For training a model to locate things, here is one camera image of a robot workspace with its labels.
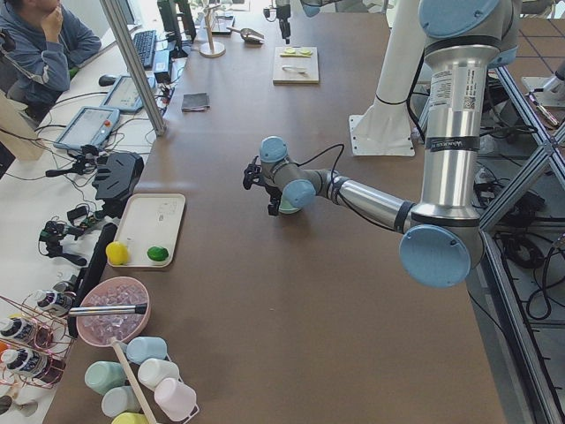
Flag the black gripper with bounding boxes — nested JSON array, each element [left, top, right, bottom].
[[278, 18, 291, 44], [265, 184, 282, 216]]

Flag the light green bowl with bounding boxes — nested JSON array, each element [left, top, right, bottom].
[[278, 197, 301, 215]]

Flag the white ceramic spoon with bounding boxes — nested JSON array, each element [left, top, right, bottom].
[[281, 65, 307, 74]]

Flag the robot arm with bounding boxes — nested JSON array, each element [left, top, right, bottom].
[[244, 1, 522, 288], [274, 0, 338, 45]]

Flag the pink ice bowl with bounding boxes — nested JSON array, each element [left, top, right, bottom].
[[76, 276, 151, 347]]

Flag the metal scoop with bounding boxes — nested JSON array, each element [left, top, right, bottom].
[[228, 26, 265, 45]]

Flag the yellow plastic knife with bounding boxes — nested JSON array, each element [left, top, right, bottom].
[[279, 52, 313, 57]]

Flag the bamboo cutting board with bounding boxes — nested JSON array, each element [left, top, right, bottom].
[[272, 46, 320, 85]]

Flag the wooden mug tree stand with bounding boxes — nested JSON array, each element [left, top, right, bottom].
[[200, 1, 226, 58]]

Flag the black monitor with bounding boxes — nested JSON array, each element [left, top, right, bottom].
[[156, 0, 196, 59]]

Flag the cream rabbit tray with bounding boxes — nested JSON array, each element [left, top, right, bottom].
[[107, 193, 185, 269]]

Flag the green lime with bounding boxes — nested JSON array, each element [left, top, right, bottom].
[[147, 246, 170, 262]]

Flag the grey folded cloth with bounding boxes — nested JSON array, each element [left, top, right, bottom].
[[181, 92, 210, 113]]

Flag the black keyboard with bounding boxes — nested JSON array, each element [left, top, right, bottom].
[[132, 30, 156, 70]]

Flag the yellow lemon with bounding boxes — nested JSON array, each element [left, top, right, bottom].
[[105, 241, 129, 266]]

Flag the metal tongs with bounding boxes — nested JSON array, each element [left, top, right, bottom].
[[68, 303, 149, 317]]

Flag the far teach pendant tablet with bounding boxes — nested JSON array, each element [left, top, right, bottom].
[[101, 75, 143, 114]]

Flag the teach pendant tablet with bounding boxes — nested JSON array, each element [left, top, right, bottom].
[[53, 106, 120, 151], [101, 75, 143, 114]]

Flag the black computer mouse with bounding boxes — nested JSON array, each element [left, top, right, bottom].
[[98, 74, 117, 87]]

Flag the blue plastic cup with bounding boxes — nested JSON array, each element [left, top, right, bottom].
[[126, 337, 168, 365]]

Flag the near teach pendant tablet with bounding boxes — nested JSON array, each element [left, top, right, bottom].
[[53, 106, 120, 151]]

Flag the white plastic cup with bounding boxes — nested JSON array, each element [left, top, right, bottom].
[[138, 358, 180, 390]]

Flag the wooden cup rack stick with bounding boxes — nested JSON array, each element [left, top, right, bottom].
[[109, 337, 157, 424]]

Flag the pink plastic cup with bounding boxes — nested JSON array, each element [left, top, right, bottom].
[[154, 377, 197, 421]]

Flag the green plastic cup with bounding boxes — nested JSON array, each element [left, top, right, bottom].
[[84, 361, 127, 396]]

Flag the seated person in hoodie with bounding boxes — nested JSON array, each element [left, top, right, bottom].
[[1, 1, 102, 123]]

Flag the pale teal plastic cup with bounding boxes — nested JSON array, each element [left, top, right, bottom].
[[101, 386, 141, 418]]

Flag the yellow plastic cup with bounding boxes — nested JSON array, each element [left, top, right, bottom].
[[111, 412, 148, 424]]

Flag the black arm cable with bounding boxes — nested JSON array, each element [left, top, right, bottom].
[[295, 143, 398, 229]]

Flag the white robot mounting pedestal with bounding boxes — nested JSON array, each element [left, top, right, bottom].
[[350, 0, 426, 156]]

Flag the aluminium frame post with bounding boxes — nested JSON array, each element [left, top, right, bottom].
[[100, 0, 166, 137]]

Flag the copper wire bottle rack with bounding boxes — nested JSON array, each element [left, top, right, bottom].
[[1, 294, 74, 389]]

